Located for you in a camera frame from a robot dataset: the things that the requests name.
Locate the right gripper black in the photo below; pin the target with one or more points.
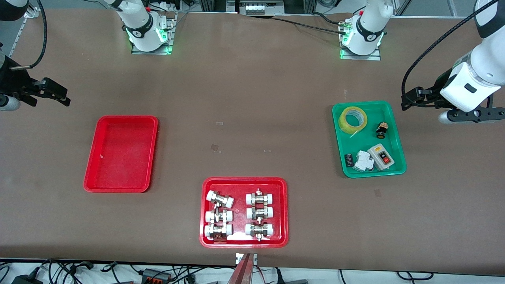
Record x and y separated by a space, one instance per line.
15 82

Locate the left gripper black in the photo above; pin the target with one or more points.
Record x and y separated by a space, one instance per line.
434 94

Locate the yellow packing tape roll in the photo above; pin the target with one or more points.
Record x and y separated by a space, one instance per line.
346 125

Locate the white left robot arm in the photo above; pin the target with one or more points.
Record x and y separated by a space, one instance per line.
367 27

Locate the green plastic tray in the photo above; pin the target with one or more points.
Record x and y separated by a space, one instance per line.
359 142

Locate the empty red plastic tray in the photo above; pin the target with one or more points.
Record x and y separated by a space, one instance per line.
120 157

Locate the clear tape scrap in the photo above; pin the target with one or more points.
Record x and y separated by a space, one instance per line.
216 148

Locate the red tray holding valves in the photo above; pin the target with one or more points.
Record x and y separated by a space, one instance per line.
240 213

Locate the black round push button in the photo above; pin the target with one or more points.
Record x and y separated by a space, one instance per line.
381 131

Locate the white circuit breaker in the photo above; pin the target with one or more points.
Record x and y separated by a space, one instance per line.
363 161

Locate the small black electronic module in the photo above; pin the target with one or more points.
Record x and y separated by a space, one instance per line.
348 160

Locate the white power strip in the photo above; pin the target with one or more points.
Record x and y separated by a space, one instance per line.
260 8

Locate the metal valve with white caps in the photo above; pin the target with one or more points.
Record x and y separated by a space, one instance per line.
259 198
219 216
259 230
260 213
218 231
219 199

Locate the black power adapter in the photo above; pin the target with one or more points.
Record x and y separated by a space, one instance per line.
25 280

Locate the grey and orange connector box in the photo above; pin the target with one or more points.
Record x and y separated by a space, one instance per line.
156 275

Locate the red aluminium profile bar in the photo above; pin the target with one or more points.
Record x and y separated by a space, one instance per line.
241 272

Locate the grey switch box red button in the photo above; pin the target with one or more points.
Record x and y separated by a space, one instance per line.
382 157

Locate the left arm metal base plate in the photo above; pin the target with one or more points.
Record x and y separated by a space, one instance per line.
361 57

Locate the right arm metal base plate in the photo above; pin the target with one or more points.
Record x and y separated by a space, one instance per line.
150 52

